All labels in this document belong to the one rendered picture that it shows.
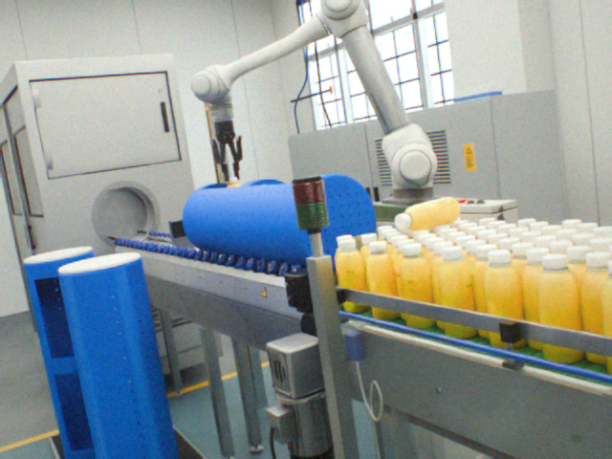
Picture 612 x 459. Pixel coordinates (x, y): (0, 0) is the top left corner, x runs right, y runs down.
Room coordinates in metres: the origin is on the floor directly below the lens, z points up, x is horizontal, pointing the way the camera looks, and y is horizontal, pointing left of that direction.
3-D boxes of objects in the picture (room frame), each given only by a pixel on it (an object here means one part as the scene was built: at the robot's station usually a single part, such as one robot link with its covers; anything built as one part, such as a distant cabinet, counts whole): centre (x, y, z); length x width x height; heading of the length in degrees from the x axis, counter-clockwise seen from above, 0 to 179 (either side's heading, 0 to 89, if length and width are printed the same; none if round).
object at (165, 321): (3.51, 0.85, 0.31); 0.06 x 0.06 x 0.63; 31
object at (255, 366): (3.18, 0.35, 0.85); 0.06 x 0.06 x 1.70; 31
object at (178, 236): (2.88, 0.55, 1.00); 0.10 x 0.04 x 0.15; 121
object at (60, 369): (2.60, 1.02, 0.59); 0.28 x 0.28 x 0.88
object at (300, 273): (1.60, 0.01, 0.95); 0.10 x 0.07 x 0.10; 121
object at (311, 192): (1.22, -0.03, 1.23); 0.06 x 0.06 x 0.04
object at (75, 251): (2.60, 1.02, 1.03); 0.28 x 0.28 x 0.01
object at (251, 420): (2.67, 0.34, 0.31); 0.06 x 0.06 x 0.63; 31
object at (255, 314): (2.64, 0.40, 0.79); 2.17 x 0.29 x 0.34; 31
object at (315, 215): (1.22, -0.03, 1.18); 0.06 x 0.06 x 0.05
